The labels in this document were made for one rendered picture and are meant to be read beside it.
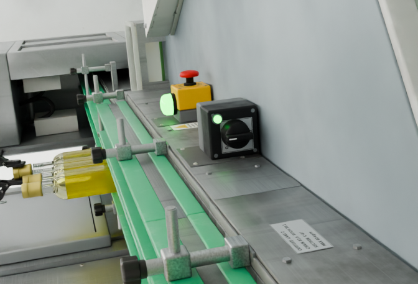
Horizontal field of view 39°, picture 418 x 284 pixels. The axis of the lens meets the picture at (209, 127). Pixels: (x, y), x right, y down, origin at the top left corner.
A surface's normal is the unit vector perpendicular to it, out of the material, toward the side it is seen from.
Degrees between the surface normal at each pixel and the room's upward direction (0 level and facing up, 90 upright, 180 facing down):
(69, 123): 90
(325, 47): 0
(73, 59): 90
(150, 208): 90
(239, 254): 90
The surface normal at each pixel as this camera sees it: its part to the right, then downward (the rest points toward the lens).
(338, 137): -0.96, 0.13
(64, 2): 0.25, 0.22
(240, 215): -0.07, -0.97
